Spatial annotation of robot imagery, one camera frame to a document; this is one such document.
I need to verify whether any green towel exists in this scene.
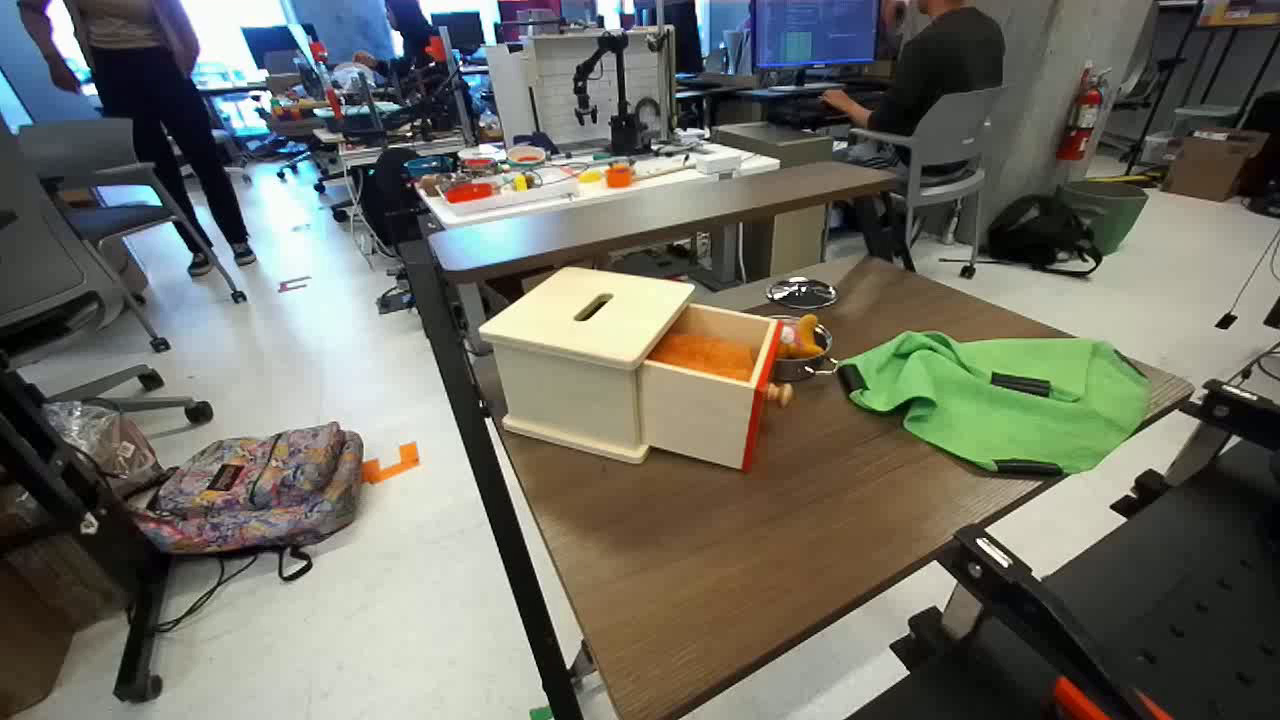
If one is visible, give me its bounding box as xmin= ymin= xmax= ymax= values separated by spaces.
xmin=835 ymin=329 xmax=1159 ymax=482

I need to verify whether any wooden drawer with orange front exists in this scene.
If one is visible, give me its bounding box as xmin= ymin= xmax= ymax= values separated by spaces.
xmin=640 ymin=301 xmax=802 ymax=476

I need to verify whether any pale wooden box with slot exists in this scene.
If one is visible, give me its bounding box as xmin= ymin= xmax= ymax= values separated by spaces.
xmin=475 ymin=263 xmax=699 ymax=470

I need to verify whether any brown desk with black legs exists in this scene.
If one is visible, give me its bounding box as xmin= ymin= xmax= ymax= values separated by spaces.
xmin=419 ymin=155 xmax=905 ymax=354

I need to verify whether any orange brown plush toy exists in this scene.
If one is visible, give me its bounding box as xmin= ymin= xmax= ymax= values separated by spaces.
xmin=774 ymin=314 xmax=846 ymax=383

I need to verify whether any small metal bowl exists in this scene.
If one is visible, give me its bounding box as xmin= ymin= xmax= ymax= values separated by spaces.
xmin=766 ymin=272 xmax=842 ymax=316

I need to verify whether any white tray with toys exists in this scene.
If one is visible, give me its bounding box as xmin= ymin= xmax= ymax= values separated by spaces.
xmin=414 ymin=137 xmax=783 ymax=234

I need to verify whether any white backboard panel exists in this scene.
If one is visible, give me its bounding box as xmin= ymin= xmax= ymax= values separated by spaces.
xmin=484 ymin=24 xmax=680 ymax=150

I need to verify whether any computer monitor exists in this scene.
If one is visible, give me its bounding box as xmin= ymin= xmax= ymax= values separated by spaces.
xmin=750 ymin=0 xmax=885 ymax=78

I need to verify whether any grey chair with armrests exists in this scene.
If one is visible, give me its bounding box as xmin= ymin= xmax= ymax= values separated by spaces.
xmin=846 ymin=83 xmax=1003 ymax=283

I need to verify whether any colourful patterned backpack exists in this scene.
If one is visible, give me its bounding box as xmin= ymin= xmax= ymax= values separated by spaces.
xmin=128 ymin=419 xmax=369 ymax=583

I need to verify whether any black backpack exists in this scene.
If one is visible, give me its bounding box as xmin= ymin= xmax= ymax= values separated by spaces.
xmin=982 ymin=193 xmax=1104 ymax=279

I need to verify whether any seated person in black shirt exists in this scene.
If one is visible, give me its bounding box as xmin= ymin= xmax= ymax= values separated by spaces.
xmin=815 ymin=0 xmax=1008 ymax=141

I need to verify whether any green bin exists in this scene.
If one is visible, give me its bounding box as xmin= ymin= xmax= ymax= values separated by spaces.
xmin=1055 ymin=176 xmax=1151 ymax=260

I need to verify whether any red fire extinguisher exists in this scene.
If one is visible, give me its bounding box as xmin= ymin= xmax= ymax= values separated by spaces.
xmin=1055 ymin=61 xmax=1112 ymax=169

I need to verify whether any clear plastic bag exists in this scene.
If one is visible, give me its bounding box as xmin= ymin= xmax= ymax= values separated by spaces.
xmin=46 ymin=395 xmax=174 ymax=505

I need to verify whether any standing person in black trousers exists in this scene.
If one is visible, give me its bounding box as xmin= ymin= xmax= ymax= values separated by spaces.
xmin=16 ymin=0 xmax=262 ymax=279

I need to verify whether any black metal stand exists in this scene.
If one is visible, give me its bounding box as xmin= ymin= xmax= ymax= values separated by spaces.
xmin=0 ymin=349 xmax=180 ymax=708

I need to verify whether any cardboard box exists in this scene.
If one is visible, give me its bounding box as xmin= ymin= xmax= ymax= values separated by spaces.
xmin=1166 ymin=130 xmax=1272 ymax=205

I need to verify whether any grey office chair on castors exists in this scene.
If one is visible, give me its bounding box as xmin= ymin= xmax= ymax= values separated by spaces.
xmin=0 ymin=116 xmax=254 ymax=431

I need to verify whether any orange plastic bracket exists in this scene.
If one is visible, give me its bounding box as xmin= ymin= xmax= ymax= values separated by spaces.
xmin=361 ymin=439 xmax=423 ymax=488

